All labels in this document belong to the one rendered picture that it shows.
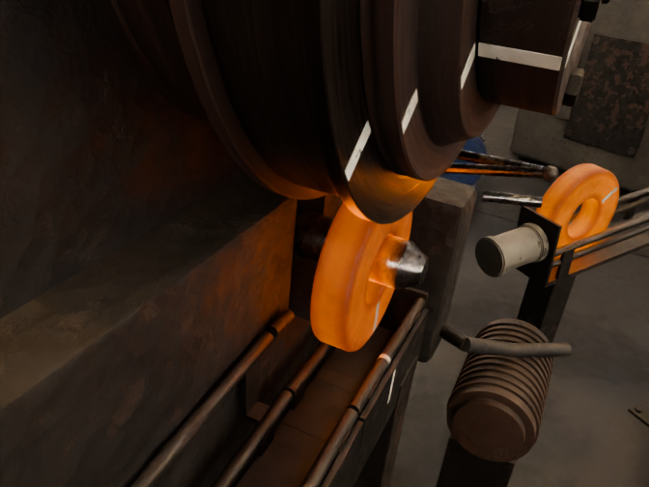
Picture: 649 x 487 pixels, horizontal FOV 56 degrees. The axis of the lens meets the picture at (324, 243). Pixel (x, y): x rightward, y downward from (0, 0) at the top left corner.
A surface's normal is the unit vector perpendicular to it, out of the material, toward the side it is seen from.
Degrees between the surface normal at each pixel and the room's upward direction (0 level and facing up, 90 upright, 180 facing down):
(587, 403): 0
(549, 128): 90
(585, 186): 90
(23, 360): 0
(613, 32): 90
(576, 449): 0
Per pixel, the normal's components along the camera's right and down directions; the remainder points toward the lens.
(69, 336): 0.10, -0.87
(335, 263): -0.35, -0.03
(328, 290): -0.41, 0.25
